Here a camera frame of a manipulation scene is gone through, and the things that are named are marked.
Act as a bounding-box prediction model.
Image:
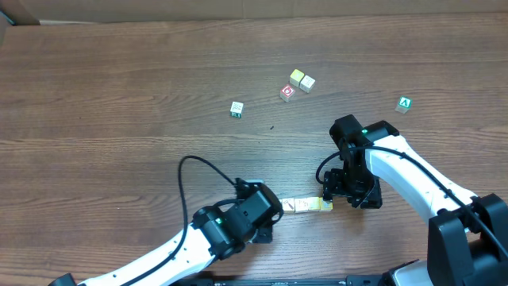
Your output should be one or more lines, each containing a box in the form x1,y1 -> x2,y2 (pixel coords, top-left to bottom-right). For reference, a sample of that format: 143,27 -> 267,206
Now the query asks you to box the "yellow-sided wooden block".
299,75 -> 316,94

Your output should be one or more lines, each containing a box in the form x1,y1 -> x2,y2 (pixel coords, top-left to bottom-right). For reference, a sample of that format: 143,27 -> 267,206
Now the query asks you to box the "green A wooden block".
395,96 -> 413,114

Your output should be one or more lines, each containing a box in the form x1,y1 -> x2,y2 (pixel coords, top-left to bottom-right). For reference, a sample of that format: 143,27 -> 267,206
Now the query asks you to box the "yellow-topped wooden block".
289,69 -> 305,87

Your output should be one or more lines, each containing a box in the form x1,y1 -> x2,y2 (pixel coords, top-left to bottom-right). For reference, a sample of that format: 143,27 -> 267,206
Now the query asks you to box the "red-topped wooden block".
280,84 -> 295,102

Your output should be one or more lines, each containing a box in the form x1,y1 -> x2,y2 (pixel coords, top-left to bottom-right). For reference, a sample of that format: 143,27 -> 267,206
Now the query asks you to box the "yellow wooden block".
307,197 -> 321,212

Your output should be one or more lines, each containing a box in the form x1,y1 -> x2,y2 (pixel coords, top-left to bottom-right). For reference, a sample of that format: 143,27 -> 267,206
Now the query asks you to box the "red W wooden block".
294,198 -> 309,213

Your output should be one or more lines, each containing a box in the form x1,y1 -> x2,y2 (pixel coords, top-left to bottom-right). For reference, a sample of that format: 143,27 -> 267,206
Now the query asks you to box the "plain wooden block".
319,198 -> 333,212

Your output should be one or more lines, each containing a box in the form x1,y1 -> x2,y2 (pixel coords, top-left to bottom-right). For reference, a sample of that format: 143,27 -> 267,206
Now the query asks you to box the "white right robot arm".
316,114 -> 507,286

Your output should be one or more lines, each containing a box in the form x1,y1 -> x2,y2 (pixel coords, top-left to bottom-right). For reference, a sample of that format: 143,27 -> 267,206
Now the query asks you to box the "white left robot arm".
81,178 -> 283,285

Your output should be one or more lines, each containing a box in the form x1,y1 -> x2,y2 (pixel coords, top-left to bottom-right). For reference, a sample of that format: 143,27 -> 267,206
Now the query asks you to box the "green-sided wooden block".
229,102 -> 244,118

